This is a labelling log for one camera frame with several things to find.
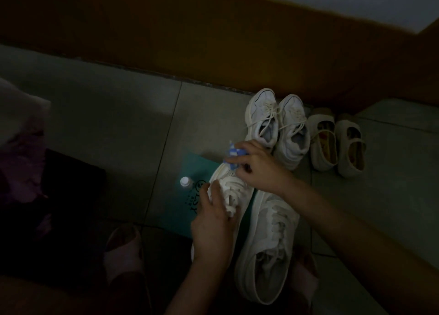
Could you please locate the person's left hand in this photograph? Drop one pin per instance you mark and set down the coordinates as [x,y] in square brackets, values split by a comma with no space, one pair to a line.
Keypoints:
[212,230]

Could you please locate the person's right hand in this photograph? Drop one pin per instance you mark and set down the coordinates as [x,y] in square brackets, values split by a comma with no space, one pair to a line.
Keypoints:
[265,170]

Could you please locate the person's left fingers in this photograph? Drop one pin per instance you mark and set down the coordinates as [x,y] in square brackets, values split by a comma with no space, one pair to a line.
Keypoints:
[214,196]

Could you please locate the person's right thumb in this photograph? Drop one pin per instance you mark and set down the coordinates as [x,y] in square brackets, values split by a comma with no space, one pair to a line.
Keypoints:
[244,174]

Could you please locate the white lace-up sneaker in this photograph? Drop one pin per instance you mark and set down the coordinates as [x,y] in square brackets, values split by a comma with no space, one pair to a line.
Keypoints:
[267,246]
[236,191]

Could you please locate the blue and white cleaning wipe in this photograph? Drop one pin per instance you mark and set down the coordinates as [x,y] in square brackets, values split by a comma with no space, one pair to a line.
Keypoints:
[234,153]

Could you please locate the person's left forearm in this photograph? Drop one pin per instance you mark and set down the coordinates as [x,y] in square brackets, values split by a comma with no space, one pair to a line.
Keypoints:
[195,287]

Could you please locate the person's right forearm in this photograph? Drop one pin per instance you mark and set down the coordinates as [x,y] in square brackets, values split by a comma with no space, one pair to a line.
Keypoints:
[360,253]

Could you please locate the small white bottle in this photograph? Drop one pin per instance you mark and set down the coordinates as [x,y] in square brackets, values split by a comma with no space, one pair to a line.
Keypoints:
[185,181]

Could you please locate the teal paper bag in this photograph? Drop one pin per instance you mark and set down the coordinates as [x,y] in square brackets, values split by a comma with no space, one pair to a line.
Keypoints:
[183,208]

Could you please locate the white running shoe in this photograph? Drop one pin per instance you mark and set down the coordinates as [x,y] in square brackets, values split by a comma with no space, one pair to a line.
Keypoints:
[293,133]
[264,117]

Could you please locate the pink slipper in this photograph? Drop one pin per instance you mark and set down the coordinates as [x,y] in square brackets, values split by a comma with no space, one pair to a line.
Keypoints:
[307,277]
[123,249]

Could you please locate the black bag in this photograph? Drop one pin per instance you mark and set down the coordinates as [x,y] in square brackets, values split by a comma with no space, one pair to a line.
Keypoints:
[73,184]

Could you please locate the pale pink cloth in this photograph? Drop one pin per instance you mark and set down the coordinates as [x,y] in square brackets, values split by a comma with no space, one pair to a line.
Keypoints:
[20,136]

